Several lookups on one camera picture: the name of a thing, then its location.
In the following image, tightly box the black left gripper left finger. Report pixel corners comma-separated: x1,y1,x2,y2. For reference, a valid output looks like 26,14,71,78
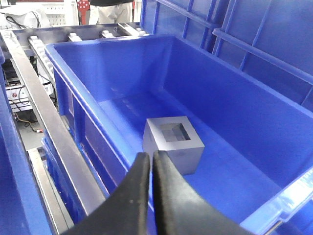
63,152,150,235

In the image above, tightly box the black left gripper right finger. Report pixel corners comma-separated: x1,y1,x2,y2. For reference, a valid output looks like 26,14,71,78
152,150,250,235

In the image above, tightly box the gray hollow cube base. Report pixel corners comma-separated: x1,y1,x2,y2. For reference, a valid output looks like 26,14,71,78
142,116,205,175

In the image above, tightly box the large empty blue bin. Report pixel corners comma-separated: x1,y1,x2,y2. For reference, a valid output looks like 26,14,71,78
45,36,313,235

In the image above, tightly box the blue bin right neighbour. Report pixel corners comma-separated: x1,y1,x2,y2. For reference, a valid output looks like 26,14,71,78
140,0,313,110

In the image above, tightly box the white roller conveyor track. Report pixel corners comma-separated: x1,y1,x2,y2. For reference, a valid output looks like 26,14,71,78
28,36,55,82

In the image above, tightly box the steel shelf rail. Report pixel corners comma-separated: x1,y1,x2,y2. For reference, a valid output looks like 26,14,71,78
0,30,105,215

